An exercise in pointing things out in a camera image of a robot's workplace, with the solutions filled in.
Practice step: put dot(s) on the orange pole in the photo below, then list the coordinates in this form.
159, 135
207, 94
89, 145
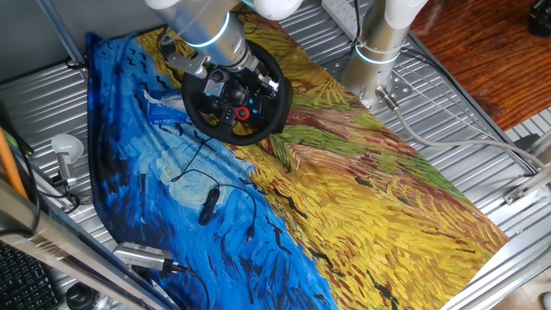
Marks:
9, 168

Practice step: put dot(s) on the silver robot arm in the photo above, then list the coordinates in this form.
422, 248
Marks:
206, 26

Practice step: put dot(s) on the aluminium post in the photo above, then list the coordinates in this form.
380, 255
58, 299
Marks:
60, 30

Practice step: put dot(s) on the black desk object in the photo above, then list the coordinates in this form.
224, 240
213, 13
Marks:
542, 21

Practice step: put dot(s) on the aluminium corner bracket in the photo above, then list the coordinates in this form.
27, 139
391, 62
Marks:
514, 196

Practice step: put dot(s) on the black steering wheel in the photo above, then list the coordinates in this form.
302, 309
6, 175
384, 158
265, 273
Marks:
193, 116

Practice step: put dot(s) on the black keyboard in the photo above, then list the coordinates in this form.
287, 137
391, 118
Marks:
21, 284

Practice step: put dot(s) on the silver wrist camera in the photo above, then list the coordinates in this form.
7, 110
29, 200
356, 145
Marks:
189, 64

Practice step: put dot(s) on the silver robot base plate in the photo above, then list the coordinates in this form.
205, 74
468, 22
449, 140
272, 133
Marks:
402, 88

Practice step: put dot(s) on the blue tissue pack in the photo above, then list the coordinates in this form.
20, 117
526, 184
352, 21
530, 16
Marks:
165, 114

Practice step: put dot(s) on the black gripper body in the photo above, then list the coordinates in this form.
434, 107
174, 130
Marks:
258, 75

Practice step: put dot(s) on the painted wheatfield cloth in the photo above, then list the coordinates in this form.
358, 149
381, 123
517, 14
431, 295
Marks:
344, 215

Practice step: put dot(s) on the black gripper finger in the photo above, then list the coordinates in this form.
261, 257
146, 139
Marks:
268, 89
276, 81

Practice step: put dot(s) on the aluminium frame bar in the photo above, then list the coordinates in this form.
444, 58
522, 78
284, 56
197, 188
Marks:
64, 249

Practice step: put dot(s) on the black round knob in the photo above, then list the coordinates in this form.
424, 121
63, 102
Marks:
82, 297

